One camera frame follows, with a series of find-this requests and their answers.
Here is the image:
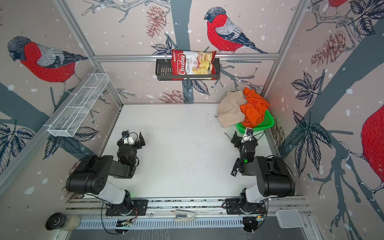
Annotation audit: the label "green plastic basket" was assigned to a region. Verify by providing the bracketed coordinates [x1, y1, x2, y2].
[236, 110, 275, 134]

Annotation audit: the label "white wire mesh shelf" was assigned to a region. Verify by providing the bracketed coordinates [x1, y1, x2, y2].
[48, 73, 110, 137]

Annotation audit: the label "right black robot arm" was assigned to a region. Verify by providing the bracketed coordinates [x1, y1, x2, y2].
[231, 132, 296, 212]

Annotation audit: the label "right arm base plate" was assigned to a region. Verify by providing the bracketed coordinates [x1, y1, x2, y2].
[222, 198, 267, 215]

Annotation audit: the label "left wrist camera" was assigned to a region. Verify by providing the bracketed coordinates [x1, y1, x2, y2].
[122, 131, 135, 145]

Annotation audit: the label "black wall basket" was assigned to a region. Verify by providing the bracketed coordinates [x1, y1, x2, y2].
[156, 59, 221, 81]

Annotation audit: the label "beige shorts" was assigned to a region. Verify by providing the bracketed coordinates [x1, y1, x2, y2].
[217, 91, 247, 128]

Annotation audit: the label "grey clip tool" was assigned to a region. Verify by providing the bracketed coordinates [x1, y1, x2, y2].
[174, 210, 196, 223]

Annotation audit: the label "tape roll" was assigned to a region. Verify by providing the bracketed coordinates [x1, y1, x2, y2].
[45, 213, 81, 232]

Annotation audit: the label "small black marker object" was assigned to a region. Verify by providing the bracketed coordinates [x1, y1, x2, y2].
[231, 158, 240, 177]

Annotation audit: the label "orange shorts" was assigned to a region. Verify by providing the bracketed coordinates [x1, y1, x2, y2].
[240, 88, 270, 128]

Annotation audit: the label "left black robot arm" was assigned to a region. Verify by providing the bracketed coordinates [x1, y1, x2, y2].
[66, 131, 146, 211]

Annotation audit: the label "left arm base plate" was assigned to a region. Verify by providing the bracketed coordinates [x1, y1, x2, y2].
[106, 199, 149, 217]

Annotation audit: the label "white square box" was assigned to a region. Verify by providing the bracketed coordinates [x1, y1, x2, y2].
[276, 210, 304, 229]

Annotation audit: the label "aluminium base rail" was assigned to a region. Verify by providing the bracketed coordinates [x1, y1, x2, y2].
[64, 197, 312, 232]

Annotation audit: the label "red cassava chips bag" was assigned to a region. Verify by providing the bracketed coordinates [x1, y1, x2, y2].
[172, 50, 216, 76]

